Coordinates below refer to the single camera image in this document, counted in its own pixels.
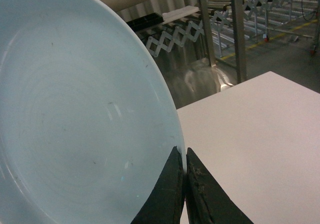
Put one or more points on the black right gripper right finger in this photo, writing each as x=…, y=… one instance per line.
x=206, y=201

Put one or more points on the expandable roller conveyor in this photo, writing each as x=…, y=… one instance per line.
x=185, y=23

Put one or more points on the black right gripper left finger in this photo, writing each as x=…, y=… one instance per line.
x=166, y=201

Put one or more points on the light blue oval tray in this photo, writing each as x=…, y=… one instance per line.
x=87, y=122

